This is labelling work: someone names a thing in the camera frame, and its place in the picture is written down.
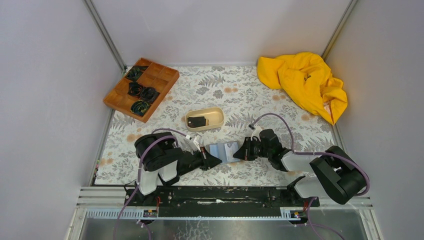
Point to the floral patterned table mat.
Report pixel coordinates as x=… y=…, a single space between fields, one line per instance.
x=243 y=99

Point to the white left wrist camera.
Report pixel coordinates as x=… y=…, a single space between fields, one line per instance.
x=194 y=141

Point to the beige oval plastic tray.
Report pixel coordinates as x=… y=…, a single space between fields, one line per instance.
x=215 y=115

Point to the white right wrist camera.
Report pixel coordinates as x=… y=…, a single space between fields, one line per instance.
x=256 y=130

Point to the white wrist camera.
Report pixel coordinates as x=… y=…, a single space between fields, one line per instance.
x=194 y=141
x=256 y=130

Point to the yellow crumpled cloth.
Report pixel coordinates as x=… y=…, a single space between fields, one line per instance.
x=308 y=81

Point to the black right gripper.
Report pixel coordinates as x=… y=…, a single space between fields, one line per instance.
x=248 y=150

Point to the dark rolled ribbon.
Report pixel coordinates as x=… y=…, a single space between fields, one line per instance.
x=135 y=89
x=135 y=72
x=149 y=95
x=140 y=107

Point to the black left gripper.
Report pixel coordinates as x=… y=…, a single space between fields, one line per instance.
x=203 y=158

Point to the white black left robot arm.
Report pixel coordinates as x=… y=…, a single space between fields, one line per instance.
x=162 y=159

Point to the grey card holder wallet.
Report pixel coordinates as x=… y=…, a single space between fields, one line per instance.
x=218 y=150

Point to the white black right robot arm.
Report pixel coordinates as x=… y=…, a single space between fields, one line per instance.
x=334 y=173

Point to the white VIP card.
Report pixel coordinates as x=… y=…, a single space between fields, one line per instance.
x=230 y=149

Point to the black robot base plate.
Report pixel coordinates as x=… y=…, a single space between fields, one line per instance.
x=219 y=201

